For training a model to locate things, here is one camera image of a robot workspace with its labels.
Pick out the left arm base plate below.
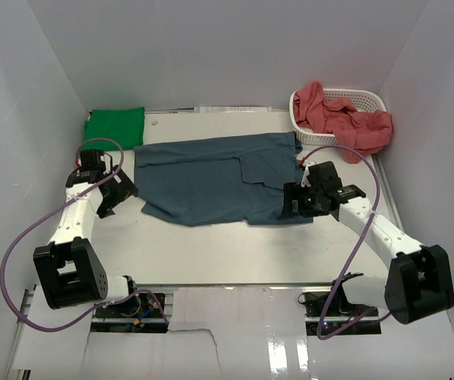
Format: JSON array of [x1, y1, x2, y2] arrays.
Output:
[[90, 293, 172, 334]]

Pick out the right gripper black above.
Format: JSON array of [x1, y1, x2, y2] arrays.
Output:
[[282, 182, 329, 219]]

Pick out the white perforated plastic basket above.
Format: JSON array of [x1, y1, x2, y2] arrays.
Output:
[[288, 89, 387, 146]]

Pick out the folded green t shirt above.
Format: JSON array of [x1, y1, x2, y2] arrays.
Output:
[[83, 107, 145, 150]]

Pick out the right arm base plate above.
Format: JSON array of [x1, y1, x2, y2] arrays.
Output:
[[297, 291, 382, 336]]

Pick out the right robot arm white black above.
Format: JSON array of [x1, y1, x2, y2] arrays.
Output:
[[281, 161, 454, 325]]

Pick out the red t shirt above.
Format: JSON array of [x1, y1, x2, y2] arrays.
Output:
[[292, 81, 393, 156]]

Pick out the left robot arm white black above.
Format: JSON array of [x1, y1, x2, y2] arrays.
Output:
[[33, 150, 141, 316]]

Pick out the blue t shirt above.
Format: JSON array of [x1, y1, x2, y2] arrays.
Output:
[[134, 132, 312, 226]]

